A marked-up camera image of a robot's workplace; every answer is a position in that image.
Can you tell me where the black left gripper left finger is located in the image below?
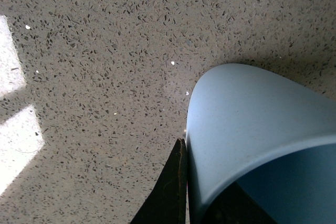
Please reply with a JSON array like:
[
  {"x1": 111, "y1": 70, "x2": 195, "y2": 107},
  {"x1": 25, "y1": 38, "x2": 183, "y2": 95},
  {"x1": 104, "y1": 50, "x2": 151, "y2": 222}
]
[{"x1": 131, "y1": 138, "x2": 187, "y2": 224}]

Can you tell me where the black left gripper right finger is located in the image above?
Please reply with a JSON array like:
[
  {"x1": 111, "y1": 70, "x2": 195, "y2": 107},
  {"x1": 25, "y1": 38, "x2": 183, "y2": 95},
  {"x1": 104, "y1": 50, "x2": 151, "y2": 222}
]
[{"x1": 201, "y1": 182, "x2": 276, "y2": 224}]

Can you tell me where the blue plastic cup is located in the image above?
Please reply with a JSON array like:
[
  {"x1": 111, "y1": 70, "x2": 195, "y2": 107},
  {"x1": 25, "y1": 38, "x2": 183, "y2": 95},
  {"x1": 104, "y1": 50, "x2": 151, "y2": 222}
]
[{"x1": 186, "y1": 63, "x2": 335, "y2": 223}]

